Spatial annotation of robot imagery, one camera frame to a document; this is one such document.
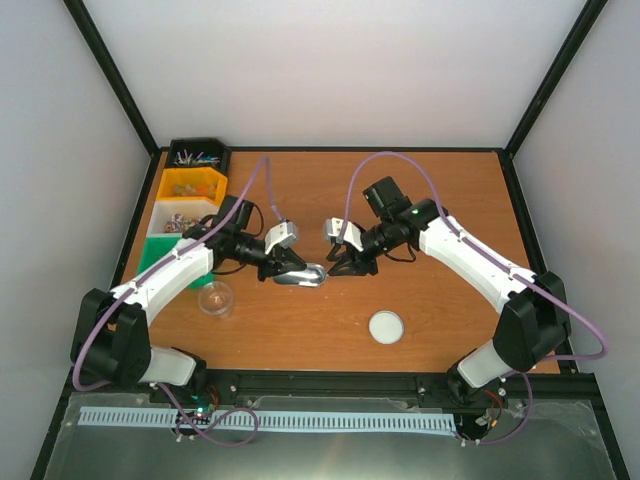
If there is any silver metal scoop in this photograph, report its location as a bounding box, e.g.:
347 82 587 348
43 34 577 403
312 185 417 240
272 263 328 288

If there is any clear plastic cup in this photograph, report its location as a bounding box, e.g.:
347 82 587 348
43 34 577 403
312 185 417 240
198 281 235 319

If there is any white translucent plastic bin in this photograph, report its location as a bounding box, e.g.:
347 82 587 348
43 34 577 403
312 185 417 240
146 199 218 237

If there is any yellow plastic bin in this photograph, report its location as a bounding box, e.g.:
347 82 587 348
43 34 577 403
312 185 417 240
156 167 228 206

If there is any green plastic bin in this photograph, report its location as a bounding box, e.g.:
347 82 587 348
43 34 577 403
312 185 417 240
136 236 214 290

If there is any black plastic bin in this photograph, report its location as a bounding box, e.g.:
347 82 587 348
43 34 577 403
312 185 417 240
165 138 231 176

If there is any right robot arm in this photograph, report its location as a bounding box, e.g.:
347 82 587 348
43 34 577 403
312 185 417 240
324 177 571 405

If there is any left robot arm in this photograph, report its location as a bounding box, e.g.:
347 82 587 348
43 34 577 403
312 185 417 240
70 196 306 403

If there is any white round lid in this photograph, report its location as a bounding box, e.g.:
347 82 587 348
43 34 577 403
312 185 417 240
368 310 404 345

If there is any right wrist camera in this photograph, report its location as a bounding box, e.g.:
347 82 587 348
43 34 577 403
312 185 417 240
323 217 364 252

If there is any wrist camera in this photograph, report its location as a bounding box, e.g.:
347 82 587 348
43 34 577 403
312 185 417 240
323 217 364 252
264 220 299 255

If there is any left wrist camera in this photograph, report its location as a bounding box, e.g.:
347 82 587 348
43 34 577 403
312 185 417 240
264 220 299 255

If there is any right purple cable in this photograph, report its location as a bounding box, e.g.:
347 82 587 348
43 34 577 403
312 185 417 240
337 151 611 446

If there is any purple cable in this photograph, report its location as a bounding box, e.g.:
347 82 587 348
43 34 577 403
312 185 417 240
72 156 291 391
337 151 611 446

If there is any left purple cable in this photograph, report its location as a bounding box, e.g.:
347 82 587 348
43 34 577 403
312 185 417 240
72 156 291 391

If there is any light blue cable duct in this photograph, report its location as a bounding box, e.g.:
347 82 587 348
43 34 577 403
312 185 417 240
77 406 456 436

